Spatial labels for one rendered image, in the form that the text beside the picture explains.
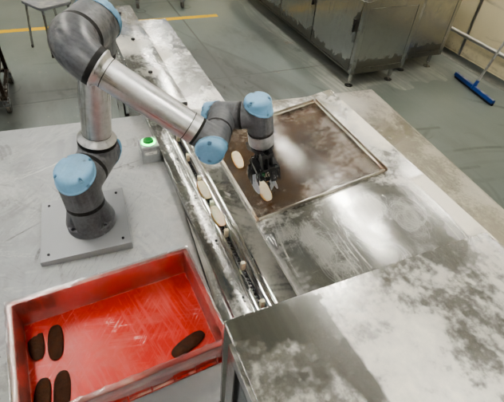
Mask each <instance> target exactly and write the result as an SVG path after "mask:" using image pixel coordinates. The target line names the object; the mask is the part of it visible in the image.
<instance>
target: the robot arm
mask: <svg viewBox="0 0 504 402"><path fill-rule="evenodd" d="M121 30H122V21H121V17H120V14H119V13H118V11H117V9H115V7H114V6H113V5H112V3H110V2H109V1H107V0H76V1H75V2H74V3H73V4H72V5H71V6H70V7H68V8H67V9H66V10H64V11H63V12H61V13H60V14H58V15H57V16H56V17H55V18H54V19H53V20H52V21H51V22H50V24H49V27H48V30H47V42H48V45H49V49H50V51H51V53H52V55H53V56H54V58H55V59H56V60H57V62H58V63H59V64H60V65H61V66H62V67H63V68H64V69H65V70H66V71H67V72H68V73H69V74H70V75H72V76H73V77H75V78H76V79H77V89H78V98H79V108H80V117H81V130H80V131H79V132H78V133H77V152H76V153H75V154H72V155H69V156H67V158H63V159H61V160H60V161H59V162H58V163H57V164H56V165H55V167H54V169H53V179H54V183H55V186H56V188H57V190H58V191H59V194H60V196H61V199H62V201H63V204H64V205H65V209H66V220H65V223H66V226H67V229H68V231H69V233H70V234H71V235H72V236H73V237H75V238H78V239H94V238H99V237H100V236H102V235H105V234H107V233H108V232H109V231H110V230H111V229H112V228H113V227H114V225H115V223H116V213H115V211H114V209H113V207H112V206H111V205H110V203H109V202H108V201H107V200H106V199H105V198H104V193H103V191H102V185H103V184H104V182H105V180H106V179H107V177H108V175H109V174H110V172H111V170H112V169H113V167H114V166H115V164H116V163H117V162H118V160H119V159H120V155H121V152H122V145H121V142H120V140H119V139H117V136H116V133H115V132H114V131H113V130H112V116H111V96H113V97H115V98H116V99H117V100H119V101H121V102H123V103H124V104H126V105H127V106H129V107H130V108H133V109H134V110H136V111H137V112H139V113H140V114H142V115H143V116H146V117H147V118H148V119H150V120H152V121H153V122H155V123H157V124H158V125H159V126H161V127H163V128H165V129H166V130H168V131H169V132H171V133H173V134H174V135H176V136H178V137H179V138H180V139H182V140H184V141H186V142H187V143H189V144H190V145H192V146H193V147H195V155H196V156H197V157H198V159H199V160H200V161H201V162H203V163H205V164H218V163H219V162H221V161H222V159H223V158H224V156H225V154H226V152H227V150H228V144H229V142H230V138H231V135H232V132H233V130H234V129H247V135H248V142H246V147H247V150H249V151H252V152H253V153H254V156H251V159H250V160H249V162H250V164H248V165H247V166H248V168H247V171H246V173H247V176H248V178H249V180H250V182H251V184H252V186H253V188H254V190H255V191H256V192H257V193H258V194H260V188H259V186H260V184H259V180H260V182H261V181H264V180H265V181H269V182H268V184H269V187H270V190H272V189H273V187H274V186H275V187H276V188H277V189H278V185H277V183H276V180H278V178H279V179H281V172H280V166H279V164H278V162H277V161H276V159H275V157H274V153H273V150H274V133H276V131H275V130H274V109H273V105H272V99H271V97H270V95H269V94H267V93H264V92H259V91H257V92H254V93H249V94H247V95H246V97H245V98H244V101H220V100H215V101H207V102H205V103H203V106H202V111H201V115H199V114H198V113H197V112H195V111H193V110H192V109H190V108H188V107H187V106H186V105H185V104H183V103H181V102H180V101H178V100H176V99H175V98H174V97H172V96H170V95H169V94H167V93H166V92H164V91H163V90H162V89H160V88H158V87H157V86H155V85H153V84H152V83H151V82H149V81H147V80H146V79H144V78H143V77H141V76H140V75H139V74H137V73H135V72H133V71H132V70H130V69H129V68H128V67H126V66H125V65H123V64H121V63H120V62H118V61H117V60H116V38H117V37H119V36H120V32H121ZM278 170H279V174H278ZM277 177H278V178H277Z"/></svg>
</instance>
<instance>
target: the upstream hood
mask: <svg viewBox="0 0 504 402"><path fill-rule="evenodd" d="M114 7H115V9H117V11H118V13H119V14H120V17H121V21H122V30H121V32H120V36H119V37H117V38H116V48H117V51H118V53H119V55H120V58H121V60H122V62H123V64H124V65H125V66H126V67H128V68H129V69H130V70H132V71H133V72H135V73H137V74H139V75H140V76H141V77H143V78H144V79H146V80H147V81H149V82H151V83H152V84H153V85H155V86H157V87H158V88H160V89H162V90H163V91H164V92H166V93H167V94H169V95H170V96H172V97H174V98H175V99H176V100H178V101H180V102H181V103H183V104H185V105H186V106H187V100H186V99H185V97H184V95H183V94H182V92H181V91H180V89H179V86H178V85H177V84H176V82H175V80H174V78H173V77H172V75H171V74H170V72H169V70H168V69H167V66H166V65H165V64H164V62H163V60H162V58H161V57H160V55H159V53H158V52H157V50H156V48H155V46H154V45H153V44H152V41H151V40H150V38H149V36H148V35H147V33H146V32H145V30H144V28H143V26H142V25H141V24H140V21H139V20H138V18H137V16H136V15H135V13H134V11H133V10H132V8H131V7H130V5H126V6H114Z"/></svg>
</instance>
